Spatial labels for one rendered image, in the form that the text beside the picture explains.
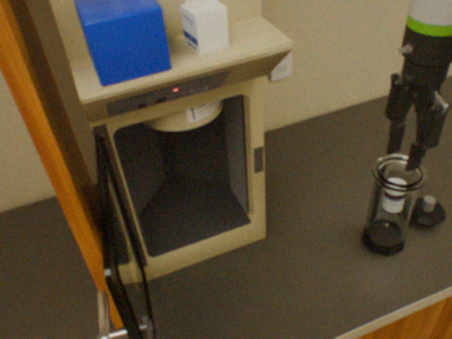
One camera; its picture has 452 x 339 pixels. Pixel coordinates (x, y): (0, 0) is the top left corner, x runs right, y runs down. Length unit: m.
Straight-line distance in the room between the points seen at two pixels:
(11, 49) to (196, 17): 0.24
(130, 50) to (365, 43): 1.05
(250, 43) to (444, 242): 0.73
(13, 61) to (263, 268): 0.71
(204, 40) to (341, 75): 0.94
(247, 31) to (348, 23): 0.77
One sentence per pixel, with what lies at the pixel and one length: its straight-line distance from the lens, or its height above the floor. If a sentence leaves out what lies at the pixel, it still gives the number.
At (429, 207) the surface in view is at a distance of 1.20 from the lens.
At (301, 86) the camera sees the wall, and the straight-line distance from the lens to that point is 1.48.
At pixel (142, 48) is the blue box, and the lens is 0.62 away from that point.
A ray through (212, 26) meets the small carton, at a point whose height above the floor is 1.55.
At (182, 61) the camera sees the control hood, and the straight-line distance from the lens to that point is 0.67.
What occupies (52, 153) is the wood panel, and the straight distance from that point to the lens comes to 0.70.
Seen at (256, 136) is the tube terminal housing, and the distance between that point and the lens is 0.91.
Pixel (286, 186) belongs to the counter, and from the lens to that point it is 1.27.
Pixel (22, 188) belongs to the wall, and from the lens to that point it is 1.40.
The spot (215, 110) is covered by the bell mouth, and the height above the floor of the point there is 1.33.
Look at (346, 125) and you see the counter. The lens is 1.51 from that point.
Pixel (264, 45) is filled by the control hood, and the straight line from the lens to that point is 0.69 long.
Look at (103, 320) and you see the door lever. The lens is 0.74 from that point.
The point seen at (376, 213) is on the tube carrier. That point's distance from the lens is 1.06.
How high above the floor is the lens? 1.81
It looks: 41 degrees down
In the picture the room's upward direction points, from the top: 5 degrees counter-clockwise
